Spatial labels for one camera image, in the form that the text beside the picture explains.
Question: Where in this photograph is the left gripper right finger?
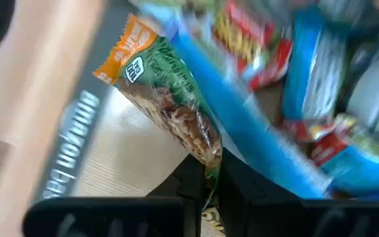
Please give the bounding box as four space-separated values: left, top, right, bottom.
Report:
217 147 379 237

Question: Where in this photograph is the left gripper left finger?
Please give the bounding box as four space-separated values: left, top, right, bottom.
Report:
22 153 207 237

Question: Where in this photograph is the blue orange granola bar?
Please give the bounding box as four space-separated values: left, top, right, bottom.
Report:
319 144 379 200
136 3 334 200

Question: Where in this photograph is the red green granola bar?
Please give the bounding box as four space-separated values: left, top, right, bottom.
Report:
212 0 294 92
281 113 358 167

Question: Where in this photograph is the silver grey granola bar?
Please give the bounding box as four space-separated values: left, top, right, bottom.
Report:
345 32 379 145

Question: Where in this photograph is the orange green granola bar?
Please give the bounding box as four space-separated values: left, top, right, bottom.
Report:
93 13 224 211

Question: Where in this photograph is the blue white granola bar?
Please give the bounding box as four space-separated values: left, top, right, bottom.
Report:
281 9 348 121

